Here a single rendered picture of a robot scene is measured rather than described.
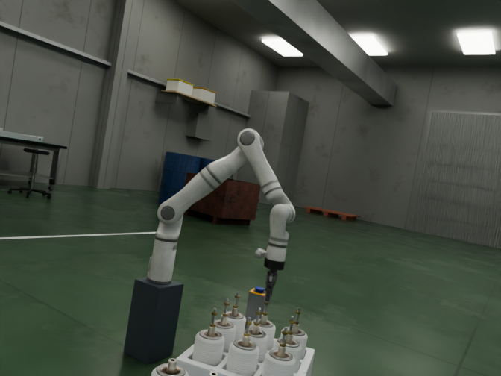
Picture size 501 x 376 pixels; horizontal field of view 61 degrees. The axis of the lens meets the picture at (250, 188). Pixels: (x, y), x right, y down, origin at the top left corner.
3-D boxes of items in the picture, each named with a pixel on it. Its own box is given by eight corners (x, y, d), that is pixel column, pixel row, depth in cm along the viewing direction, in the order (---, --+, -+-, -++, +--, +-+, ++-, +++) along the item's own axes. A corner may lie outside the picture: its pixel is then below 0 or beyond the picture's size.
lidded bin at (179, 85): (179, 95, 973) (181, 84, 972) (192, 96, 951) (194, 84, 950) (164, 90, 932) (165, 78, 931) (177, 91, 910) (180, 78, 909)
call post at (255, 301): (235, 366, 176) (248, 292, 175) (241, 359, 182) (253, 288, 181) (252, 371, 174) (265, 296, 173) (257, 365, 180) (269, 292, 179)
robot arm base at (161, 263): (143, 279, 171) (150, 237, 171) (159, 277, 179) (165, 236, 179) (159, 286, 166) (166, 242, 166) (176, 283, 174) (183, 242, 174)
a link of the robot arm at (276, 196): (300, 218, 160) (285, 186, 164) (290, 217, 152) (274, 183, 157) (285, 226, 163) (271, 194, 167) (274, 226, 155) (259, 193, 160)
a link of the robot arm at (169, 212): (203, 166, 165) (206, 166, 174) (150, 211, 166) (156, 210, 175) (219, 184, 165) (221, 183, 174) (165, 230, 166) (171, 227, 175)
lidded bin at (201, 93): (200, 104, 1041) (203, 92, 1040) (215, 104, 1018) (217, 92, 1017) (186, 98, 997) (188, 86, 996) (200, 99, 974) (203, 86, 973)
